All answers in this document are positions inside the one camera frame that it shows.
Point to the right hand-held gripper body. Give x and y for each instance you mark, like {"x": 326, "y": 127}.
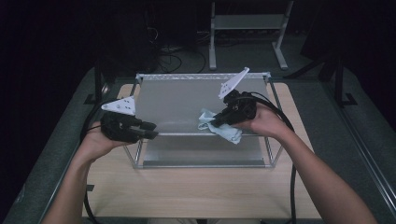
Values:
{"x": 244, "y": 107}

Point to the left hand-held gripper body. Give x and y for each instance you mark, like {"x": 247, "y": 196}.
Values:
{"x": 121, "y": 105}

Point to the light blue cleaning cloth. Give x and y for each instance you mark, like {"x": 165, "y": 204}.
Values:
{"x": 232, "y": 133}

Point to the two-tier grey mesh rack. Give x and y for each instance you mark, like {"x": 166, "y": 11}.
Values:
{"x": 177, "y": 102}

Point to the person's right hand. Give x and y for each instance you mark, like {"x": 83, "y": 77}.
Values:
{"x": 269, "y": 123}

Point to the person's left hand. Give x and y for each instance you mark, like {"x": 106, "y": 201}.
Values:
{"x": 95, "y": 143}

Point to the black upright stand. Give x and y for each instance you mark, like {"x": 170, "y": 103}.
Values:
{"x": 98, "y": 84}
{"x": 339, "y": 84}

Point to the white metal stand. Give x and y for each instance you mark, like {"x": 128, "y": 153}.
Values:
{"x": 249, "y": 21}

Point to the metal frame rail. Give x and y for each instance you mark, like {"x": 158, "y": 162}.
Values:
{"x": 367, "y": 155}
{"x": 74, "y": 157}

